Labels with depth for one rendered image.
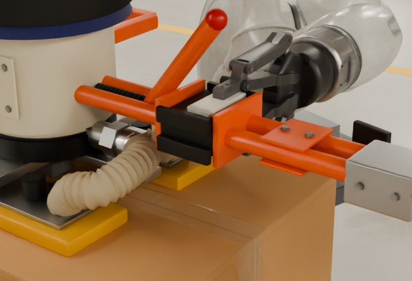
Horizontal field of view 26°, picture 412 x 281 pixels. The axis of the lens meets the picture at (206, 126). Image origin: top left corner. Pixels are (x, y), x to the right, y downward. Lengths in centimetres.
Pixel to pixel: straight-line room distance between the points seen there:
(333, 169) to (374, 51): 34
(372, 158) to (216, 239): 23
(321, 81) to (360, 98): 319
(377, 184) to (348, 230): 228
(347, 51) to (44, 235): 43
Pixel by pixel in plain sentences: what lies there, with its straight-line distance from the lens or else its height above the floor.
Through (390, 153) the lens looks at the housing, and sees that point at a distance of 86.
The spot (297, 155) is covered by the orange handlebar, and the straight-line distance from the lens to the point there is 87.
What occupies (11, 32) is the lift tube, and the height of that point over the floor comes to 125.
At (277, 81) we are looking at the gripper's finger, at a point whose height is 118.
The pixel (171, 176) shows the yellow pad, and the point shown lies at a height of 105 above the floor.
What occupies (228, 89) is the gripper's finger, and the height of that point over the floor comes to 120.
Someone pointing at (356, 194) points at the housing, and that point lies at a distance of 85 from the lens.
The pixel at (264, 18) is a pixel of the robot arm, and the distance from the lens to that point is 130.
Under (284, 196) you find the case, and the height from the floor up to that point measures 104.
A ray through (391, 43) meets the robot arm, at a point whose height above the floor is 117.
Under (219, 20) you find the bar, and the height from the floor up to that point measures 128.
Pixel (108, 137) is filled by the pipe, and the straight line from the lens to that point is 105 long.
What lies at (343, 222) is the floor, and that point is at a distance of 317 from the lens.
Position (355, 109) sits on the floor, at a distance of 413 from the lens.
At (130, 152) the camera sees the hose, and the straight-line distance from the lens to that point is 99.
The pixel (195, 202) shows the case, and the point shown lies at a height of 103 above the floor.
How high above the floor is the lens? 154
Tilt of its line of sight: 23 degrees down
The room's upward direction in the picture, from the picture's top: straight up
